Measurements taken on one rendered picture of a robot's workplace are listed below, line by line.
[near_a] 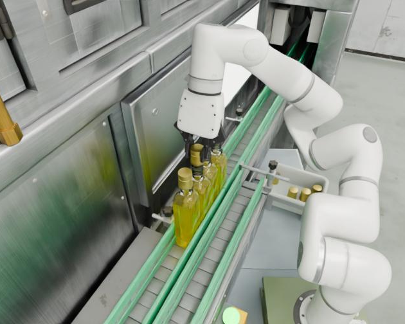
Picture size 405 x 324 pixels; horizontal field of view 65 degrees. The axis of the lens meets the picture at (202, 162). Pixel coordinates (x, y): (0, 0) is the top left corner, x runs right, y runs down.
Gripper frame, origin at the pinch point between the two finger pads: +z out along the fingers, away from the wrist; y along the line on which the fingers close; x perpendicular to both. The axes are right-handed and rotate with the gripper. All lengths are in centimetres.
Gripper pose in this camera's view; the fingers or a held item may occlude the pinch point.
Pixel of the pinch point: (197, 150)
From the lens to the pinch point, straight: 77.4
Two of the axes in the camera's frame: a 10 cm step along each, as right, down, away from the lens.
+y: 9.0, 2.9, -3.3
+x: 4.3, -3.8, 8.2
